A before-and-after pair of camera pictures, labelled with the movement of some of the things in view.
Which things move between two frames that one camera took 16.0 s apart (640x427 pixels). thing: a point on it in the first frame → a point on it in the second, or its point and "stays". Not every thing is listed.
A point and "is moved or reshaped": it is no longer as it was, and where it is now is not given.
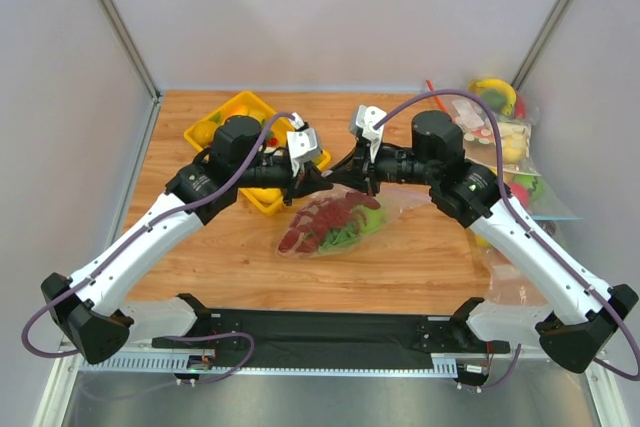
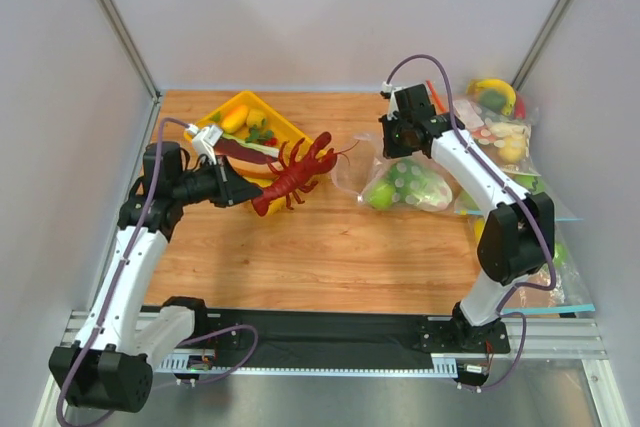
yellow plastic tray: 274,129 stays
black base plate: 329,338 stays
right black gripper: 367,173 → 388,136
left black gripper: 291,183 → 225,187
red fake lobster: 315,218 is moved or reshaped
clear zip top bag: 337,220 is moved or reshaped
